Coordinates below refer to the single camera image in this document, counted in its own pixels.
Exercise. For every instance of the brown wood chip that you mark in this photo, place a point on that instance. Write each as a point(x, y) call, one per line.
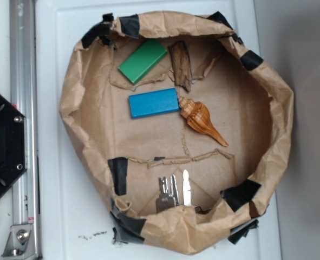
point(181, 65)

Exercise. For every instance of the blue wooden block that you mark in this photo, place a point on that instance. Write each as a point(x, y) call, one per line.
point(153, 103)

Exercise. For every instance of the brown paper bag liner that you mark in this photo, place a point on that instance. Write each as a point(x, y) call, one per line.
point(249, 103)

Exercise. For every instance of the orange striped conch shell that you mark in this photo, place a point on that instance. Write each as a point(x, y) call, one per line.
point(198, 118)

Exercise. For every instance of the shiny long silver key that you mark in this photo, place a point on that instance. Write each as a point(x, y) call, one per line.
point(186, 188)

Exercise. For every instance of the silver key with square head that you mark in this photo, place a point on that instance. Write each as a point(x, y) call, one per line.
point(165, 200)

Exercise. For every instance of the green wooden block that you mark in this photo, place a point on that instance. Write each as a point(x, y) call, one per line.
point(140, 62)

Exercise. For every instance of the white plastic tray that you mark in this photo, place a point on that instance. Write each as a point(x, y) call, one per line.
point(75, 224)

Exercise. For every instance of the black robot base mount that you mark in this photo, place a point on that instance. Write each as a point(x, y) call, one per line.
point(12, 145)

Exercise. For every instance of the aluminium extrusion rail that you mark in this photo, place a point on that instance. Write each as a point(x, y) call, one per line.
point(25, 192)

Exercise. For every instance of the metal corner bracket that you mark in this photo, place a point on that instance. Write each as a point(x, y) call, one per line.
point(20, 243)

